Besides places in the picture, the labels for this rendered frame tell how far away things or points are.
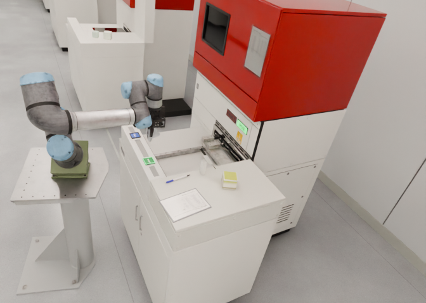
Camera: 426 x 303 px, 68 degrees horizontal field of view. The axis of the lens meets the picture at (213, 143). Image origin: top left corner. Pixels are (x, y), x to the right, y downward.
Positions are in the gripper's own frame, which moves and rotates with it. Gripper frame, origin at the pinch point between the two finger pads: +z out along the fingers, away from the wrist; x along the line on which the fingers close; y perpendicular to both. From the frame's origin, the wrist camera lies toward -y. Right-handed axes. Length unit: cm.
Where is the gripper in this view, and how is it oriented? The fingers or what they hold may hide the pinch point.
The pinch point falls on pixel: (148, 139)
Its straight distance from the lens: 169.5
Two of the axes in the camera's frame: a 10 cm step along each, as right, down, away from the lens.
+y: 8.8, -1.5, 4.6
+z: -1.5, 8.2, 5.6
